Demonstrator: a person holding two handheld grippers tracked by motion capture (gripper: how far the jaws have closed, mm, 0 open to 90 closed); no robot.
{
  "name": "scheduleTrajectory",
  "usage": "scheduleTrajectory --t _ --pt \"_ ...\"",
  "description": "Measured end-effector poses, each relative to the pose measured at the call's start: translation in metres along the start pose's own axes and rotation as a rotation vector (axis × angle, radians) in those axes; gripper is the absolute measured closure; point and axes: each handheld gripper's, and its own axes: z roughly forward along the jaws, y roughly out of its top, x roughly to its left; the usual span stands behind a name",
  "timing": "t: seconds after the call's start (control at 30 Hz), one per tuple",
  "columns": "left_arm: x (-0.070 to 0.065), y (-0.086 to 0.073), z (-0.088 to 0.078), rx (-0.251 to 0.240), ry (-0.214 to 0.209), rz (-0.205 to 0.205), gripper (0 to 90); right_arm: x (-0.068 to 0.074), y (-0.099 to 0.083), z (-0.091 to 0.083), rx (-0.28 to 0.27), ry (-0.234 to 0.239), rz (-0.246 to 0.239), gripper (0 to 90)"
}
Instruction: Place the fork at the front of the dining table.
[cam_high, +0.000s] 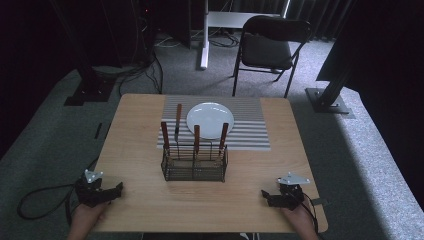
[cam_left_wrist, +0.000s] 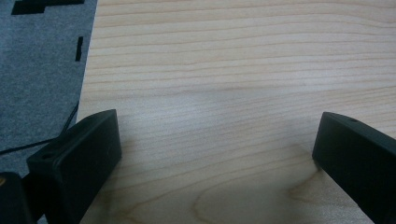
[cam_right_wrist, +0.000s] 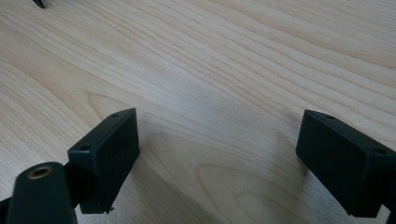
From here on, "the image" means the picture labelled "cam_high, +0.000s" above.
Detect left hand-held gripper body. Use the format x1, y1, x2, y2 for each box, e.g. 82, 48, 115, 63
74, 169, 114, 208

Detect grey striped placemat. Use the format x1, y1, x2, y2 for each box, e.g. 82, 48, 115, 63
156, 95, 272, 152

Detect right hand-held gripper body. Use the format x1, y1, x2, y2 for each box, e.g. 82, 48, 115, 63
276, 171, 312, 212

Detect black metal stand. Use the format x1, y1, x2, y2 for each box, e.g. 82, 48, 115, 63
49, 0, 117, 107
304, 63, 355, 115

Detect black folding chair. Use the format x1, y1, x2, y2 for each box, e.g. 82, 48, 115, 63
231, 14, 314, 99

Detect black wire cutlery basket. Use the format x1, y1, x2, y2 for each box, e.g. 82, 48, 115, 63
160, 141, 230, 183

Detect person's left hand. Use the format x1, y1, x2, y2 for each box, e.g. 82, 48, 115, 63
66, 201, 110, 240

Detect white round plate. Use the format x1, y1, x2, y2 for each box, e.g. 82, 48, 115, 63
185, 101, 236, 141

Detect wooden-handled table knife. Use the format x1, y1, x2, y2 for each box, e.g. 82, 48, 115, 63
173, 103, 184, 143

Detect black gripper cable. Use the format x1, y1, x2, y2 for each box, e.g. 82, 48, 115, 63
293, 191, 322, 235
16, 155, 101, 228

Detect wooden-handled cutlery piece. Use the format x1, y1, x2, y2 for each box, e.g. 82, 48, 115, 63
217, 122, 230, 157
160, 121, 171, 158
193, 124, 201, 156

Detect bundle of floor cables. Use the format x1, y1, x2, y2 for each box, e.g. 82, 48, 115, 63
114, 6, 165, 97

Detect white desk frame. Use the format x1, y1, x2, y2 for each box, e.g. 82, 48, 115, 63
198, 0, 292, 71

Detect person's right hand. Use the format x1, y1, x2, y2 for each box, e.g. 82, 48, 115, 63
280, 196, 320, 240

